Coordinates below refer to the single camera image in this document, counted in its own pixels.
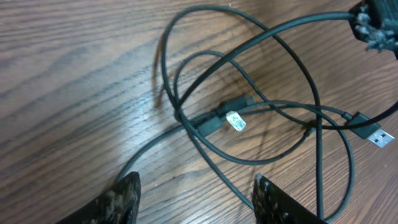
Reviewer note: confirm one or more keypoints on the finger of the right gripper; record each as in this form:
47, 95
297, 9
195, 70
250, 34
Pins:
375, 23

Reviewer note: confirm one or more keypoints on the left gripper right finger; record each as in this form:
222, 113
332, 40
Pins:
273, 206

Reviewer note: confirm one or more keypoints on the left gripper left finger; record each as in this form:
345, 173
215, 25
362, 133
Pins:
118, 205

